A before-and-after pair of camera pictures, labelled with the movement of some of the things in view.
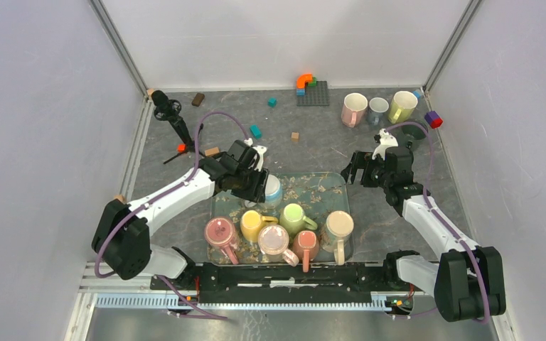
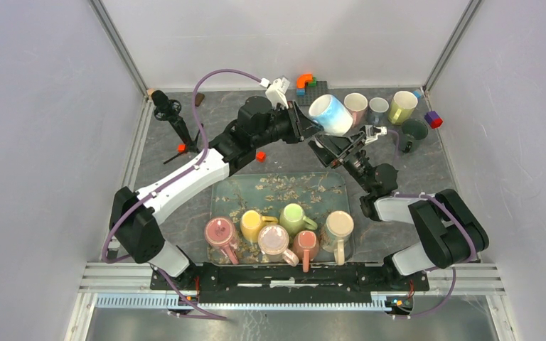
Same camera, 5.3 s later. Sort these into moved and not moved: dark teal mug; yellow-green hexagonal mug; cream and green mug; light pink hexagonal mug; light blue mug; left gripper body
Moved: left gripper body; light blue mug
Not moved: yellow-green hexagonal mug; cream and green mug; dark teal mug; light pink hexagonal mug
